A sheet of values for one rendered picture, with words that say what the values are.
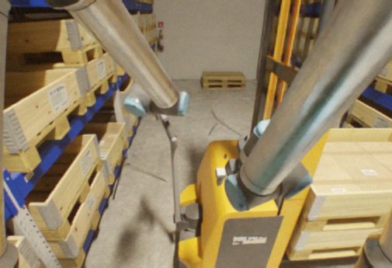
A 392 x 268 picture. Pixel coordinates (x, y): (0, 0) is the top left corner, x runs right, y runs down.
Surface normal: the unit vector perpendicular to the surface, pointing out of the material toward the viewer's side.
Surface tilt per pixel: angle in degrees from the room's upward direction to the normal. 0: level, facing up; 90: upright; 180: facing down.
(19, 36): 90
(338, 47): 92
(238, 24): 90
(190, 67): 90
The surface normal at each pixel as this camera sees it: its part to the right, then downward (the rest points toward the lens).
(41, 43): 0.04, 0.50
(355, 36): -0.72, 0.44
